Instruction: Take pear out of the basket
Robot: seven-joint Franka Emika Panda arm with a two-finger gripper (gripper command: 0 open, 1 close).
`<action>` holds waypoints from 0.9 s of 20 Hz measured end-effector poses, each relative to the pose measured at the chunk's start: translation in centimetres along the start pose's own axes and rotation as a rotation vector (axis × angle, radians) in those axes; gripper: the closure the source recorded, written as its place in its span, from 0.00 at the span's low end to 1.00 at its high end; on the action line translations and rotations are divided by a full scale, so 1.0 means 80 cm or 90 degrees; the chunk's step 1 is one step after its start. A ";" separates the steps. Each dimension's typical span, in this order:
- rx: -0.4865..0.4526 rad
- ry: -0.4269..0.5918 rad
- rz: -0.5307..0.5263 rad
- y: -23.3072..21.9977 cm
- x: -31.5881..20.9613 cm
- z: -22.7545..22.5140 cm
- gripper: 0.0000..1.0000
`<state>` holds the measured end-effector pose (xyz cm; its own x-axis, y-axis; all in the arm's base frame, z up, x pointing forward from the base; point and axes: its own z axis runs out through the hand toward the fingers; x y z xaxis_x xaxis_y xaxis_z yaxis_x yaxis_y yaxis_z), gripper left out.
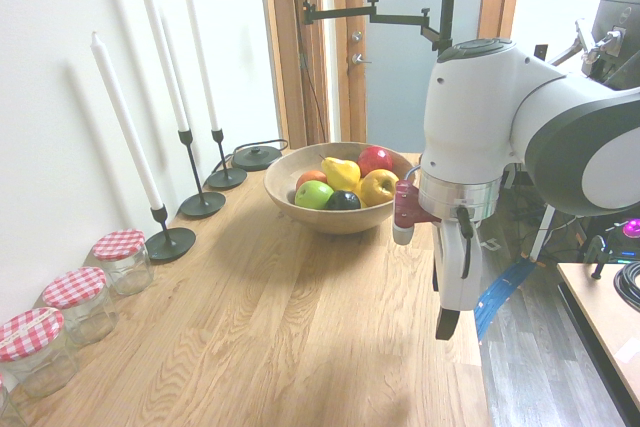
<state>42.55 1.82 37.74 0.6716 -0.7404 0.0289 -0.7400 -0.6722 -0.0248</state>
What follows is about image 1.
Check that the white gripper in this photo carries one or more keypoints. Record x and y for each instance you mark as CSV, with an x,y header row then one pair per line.
x,y
457,267

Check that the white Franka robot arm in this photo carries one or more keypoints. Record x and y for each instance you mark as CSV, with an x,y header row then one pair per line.
x,y
475,112

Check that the yellow pear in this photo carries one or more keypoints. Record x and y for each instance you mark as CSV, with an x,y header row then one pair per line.
x,y
342,174

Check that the blue flat ribbon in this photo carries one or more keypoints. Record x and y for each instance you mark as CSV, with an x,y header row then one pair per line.
x,y
500,297

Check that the yellow apple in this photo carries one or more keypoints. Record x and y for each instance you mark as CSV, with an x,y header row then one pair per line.
x,y
379,187

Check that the wooden fruit bowl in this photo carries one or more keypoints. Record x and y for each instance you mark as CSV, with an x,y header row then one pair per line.
x,y
325,222

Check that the wooden side table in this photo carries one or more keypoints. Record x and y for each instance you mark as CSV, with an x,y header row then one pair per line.
x,y
610,317

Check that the red apple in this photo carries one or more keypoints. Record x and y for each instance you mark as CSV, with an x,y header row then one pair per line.
x,y
376,160

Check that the green apple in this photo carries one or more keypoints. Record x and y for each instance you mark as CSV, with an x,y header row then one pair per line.
x,y
312,195

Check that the orange fruit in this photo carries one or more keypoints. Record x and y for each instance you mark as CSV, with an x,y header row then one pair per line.
x,y
310,178

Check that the pink round object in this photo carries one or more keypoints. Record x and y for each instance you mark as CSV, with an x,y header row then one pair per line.
x,y
631,229

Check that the black round kettle base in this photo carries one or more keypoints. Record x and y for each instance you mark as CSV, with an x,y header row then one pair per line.
x,y
257,158

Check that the frosted glass door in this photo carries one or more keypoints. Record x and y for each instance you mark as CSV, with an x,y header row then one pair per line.
x,y
400,72

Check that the black candle holder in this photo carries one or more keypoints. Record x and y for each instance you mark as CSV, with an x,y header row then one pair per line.
x,y
202,206
170,244
227,179

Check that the silver door lock knob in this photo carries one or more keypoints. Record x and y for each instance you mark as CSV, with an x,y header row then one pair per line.
x,y
356,36

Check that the glass jar red checkered lid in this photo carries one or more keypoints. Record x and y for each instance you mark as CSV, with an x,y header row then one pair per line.
x,y
122,262
35,347
80,299

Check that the black computer monitor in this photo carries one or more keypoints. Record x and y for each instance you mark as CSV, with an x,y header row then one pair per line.
x,y
617,12

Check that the white taper candle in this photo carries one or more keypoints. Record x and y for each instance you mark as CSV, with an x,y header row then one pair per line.
x,y
162,47
127,122
202,62

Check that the maroon wrist camera mount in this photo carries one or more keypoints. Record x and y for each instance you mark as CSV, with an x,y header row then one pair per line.
x,y
407,207

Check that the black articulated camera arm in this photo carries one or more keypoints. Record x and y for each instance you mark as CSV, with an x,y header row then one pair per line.
x,y
380,17

